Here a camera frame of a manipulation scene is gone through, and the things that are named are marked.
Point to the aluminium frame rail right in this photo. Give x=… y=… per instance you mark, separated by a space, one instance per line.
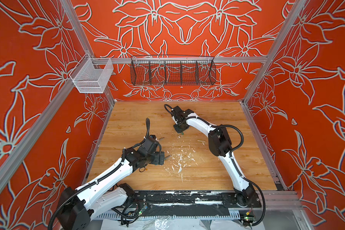
x=288 y=23

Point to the aluminium frame rail back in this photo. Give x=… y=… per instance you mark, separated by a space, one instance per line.
x=128 y=60

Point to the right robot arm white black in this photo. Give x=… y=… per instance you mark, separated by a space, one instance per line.
x=220 y=145

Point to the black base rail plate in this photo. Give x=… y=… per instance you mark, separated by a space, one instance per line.
x=227 y=199

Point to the aluminium frame rail left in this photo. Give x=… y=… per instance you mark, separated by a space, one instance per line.
x=21 y=151

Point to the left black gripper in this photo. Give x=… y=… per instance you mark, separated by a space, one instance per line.
x=157 y=161

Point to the black wire mesh basket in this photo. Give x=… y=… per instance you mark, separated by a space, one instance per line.
x=172 y=73

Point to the clear plastic bin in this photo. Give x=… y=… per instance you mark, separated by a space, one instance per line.
x=91 y=76

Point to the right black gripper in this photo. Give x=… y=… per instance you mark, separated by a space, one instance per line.
x=181 y=127

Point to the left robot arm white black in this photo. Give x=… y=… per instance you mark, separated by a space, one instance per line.
x=76 y=208

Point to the aluminium frame rail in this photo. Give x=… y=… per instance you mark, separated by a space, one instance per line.
x=288 y=23
x=21 y=151
x=128 y=60

